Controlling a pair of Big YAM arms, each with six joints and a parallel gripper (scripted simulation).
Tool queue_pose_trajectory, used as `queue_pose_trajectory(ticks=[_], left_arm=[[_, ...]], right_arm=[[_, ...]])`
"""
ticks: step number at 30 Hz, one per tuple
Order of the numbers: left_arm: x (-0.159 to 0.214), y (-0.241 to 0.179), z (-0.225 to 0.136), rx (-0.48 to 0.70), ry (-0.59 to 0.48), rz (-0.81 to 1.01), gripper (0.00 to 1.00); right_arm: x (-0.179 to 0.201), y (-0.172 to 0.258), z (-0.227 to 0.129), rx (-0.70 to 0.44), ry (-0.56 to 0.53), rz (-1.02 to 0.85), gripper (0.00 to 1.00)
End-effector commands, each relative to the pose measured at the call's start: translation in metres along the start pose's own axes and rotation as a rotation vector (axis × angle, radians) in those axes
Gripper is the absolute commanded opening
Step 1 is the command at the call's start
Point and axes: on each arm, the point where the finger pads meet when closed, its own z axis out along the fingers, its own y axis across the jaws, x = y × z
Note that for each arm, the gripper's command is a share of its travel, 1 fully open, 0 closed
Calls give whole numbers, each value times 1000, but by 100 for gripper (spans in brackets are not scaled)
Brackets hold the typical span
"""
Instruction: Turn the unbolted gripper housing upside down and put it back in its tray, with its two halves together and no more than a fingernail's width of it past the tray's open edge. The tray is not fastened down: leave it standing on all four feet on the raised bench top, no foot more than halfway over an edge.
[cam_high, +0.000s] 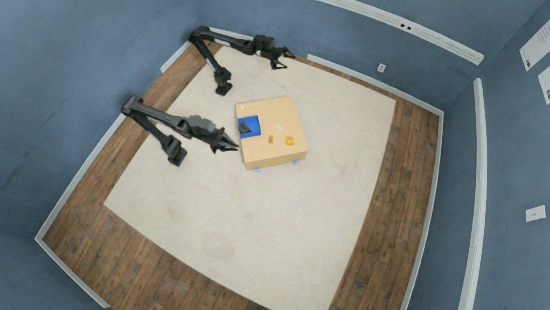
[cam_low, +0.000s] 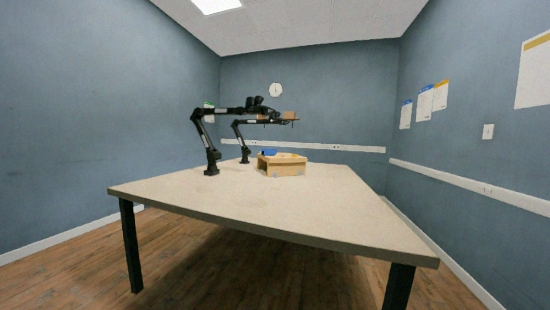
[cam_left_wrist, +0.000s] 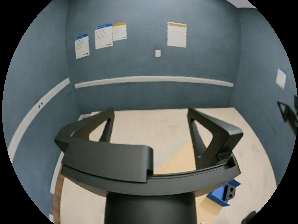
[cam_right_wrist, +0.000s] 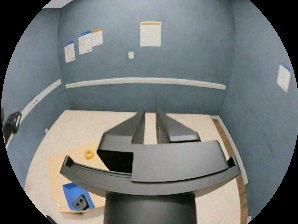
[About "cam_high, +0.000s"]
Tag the blue open tray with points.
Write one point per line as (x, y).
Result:
(253, 123)

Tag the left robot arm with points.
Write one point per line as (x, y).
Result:
(250, 48)

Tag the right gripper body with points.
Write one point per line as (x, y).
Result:
(214, 145)

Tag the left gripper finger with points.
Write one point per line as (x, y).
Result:
(285, 53)
(275, 62)

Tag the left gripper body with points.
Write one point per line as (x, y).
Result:
(275, 55)

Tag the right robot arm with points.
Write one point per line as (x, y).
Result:
(174, 149)

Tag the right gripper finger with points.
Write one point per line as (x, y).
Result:
(228, 140)
(222, 146)

